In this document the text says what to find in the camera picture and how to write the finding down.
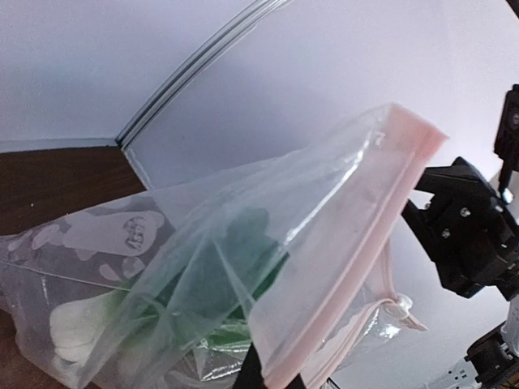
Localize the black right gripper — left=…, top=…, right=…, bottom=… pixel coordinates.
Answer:
left=401, top=157, right=518, bottom=300

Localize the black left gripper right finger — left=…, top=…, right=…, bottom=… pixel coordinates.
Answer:
left=290, top=374, right=306, bottom=389

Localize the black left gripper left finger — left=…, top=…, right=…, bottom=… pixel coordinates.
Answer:
left=233, top=344, right=264, bottom=389

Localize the toy bok choy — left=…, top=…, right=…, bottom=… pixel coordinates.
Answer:
left=49, top=205, right=294, bottom=365

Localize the clear zip top bag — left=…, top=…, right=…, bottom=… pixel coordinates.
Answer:
left=1, top=105, right=445, bottom=388

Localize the right aluminium frame post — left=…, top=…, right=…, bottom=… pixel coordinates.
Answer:
left=115, top=0, right=289, bottom=189

